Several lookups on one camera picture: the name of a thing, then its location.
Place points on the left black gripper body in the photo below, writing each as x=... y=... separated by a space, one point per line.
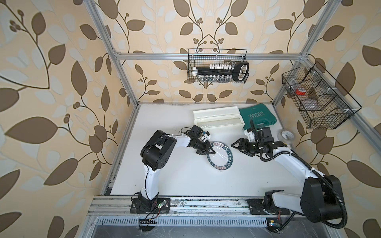
x=199 y=146

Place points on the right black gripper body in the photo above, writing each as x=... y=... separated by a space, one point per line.
x=252 y=148

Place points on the clear plastic wrap sheet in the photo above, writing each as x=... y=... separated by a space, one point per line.
x=220 y=155

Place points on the white plate green rim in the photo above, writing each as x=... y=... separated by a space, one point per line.
x=220 y=155

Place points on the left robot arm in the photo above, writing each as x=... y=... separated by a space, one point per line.
x=157 y=151

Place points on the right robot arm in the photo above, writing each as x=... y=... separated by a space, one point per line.
x=321 y=199

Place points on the white tape roll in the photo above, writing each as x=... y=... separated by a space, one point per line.
x=286 y=137

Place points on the green tool case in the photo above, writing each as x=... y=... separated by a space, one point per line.
x=259 y=114

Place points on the red item in basket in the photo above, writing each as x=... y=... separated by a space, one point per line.
x=301 y=91

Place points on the black socket set holder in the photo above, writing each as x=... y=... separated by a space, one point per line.
x=235 y=72

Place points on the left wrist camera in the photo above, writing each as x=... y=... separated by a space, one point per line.
x=206 y=136

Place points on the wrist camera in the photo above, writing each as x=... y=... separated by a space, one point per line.
x=250 y=135
x=206 y=136

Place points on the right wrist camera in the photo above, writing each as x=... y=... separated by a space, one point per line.
x=250 y=135

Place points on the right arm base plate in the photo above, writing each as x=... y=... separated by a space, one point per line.
x=258 y=206

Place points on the back black wire basket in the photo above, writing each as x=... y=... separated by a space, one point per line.
x=204 y=57

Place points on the black wire basket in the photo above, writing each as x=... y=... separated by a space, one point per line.
x=204 y=57
x=327 y=104

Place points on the right black wire basket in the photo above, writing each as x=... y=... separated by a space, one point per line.
x=327 y=104

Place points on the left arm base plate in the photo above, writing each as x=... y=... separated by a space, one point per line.
x=142 y=206

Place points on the aluminium front rail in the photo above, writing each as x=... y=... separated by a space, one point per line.
x=204 y=206

